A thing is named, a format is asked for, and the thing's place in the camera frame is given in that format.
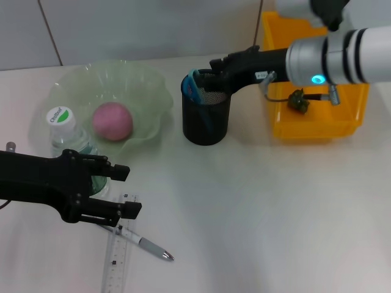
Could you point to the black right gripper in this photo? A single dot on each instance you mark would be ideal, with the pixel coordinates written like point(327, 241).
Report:
point(262, 65)

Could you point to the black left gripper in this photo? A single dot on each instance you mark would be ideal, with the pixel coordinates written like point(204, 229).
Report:
point(36, 180)

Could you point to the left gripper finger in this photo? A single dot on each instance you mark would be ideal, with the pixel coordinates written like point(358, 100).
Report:
point(131, 210)

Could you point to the blue scissors with sheath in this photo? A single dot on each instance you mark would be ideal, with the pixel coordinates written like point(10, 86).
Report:
point(197, 97)

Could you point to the pink peach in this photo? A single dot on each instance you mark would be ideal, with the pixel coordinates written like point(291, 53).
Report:
point(112, 121)

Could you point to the clear plastic ruler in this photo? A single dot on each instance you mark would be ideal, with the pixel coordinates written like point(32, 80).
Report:
point(117, 268)

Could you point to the clear water bottle green label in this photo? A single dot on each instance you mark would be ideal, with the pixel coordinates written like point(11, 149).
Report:
point(61, 117)

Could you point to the green plastic wrapper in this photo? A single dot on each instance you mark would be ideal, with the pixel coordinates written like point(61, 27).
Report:
point(298, 101)

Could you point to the grey silver ballpoint pen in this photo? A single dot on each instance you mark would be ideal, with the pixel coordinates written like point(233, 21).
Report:
point(152, 248)

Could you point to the black mesh pen cup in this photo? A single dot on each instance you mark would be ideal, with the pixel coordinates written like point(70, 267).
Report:
point(206, 125)

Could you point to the pale green glass fruit plate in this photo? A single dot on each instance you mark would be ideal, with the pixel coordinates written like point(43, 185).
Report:
point(137, 85)

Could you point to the silver left gripper connector stud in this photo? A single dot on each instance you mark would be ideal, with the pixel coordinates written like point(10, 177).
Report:
point(10, 146)

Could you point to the yellow plastic bin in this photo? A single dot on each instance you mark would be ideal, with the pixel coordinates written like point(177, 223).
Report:
point(317, 125)

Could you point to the silver black wrist camera box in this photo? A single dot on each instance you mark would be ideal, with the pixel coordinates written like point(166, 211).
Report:
point(330, 12)

